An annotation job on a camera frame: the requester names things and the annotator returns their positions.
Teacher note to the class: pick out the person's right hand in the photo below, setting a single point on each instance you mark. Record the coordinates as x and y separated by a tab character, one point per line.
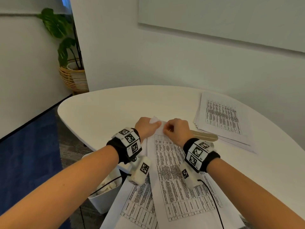
180	132

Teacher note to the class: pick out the person's left hand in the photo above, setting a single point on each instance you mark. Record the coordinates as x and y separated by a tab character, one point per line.
144	128

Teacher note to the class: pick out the person's right fingers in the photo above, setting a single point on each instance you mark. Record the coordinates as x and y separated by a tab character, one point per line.
169	126

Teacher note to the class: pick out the person's left thumb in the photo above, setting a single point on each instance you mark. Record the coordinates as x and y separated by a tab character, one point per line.
156	125

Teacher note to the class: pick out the printed table paper sheet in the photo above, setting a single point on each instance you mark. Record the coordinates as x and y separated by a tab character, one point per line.
133	207
176	193

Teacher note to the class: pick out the person's left forearm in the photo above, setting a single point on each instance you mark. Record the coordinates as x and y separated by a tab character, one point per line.
59	188

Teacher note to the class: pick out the person's right forearm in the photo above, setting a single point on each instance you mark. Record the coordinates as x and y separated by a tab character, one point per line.
250	195

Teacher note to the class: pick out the black left wristband with markers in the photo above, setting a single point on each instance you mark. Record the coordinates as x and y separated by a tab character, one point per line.
126	144

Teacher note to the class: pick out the black wristband with markers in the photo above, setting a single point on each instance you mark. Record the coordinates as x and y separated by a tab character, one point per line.
126	144
199	153

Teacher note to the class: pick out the black right wristband with markers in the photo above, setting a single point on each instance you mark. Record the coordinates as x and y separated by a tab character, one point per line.
199	153

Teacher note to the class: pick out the stack of printed papers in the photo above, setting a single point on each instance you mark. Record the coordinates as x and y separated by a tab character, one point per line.
224	116

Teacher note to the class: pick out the crumpled white paper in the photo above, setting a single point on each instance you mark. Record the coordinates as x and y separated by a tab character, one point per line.
107	184

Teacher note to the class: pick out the white waste bin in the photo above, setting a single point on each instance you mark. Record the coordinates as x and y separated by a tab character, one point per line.
104	200

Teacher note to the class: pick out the wicker plant basket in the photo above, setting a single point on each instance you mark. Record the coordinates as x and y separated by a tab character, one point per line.
73	79

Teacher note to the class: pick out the green leafy plant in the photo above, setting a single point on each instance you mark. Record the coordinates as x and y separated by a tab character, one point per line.
56	25

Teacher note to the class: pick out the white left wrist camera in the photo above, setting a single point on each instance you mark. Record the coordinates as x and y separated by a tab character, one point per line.
140	170

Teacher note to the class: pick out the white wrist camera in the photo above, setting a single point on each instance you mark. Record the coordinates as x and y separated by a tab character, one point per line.
140	170
189	176

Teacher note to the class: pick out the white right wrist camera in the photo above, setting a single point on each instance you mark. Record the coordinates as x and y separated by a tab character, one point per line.
189	176

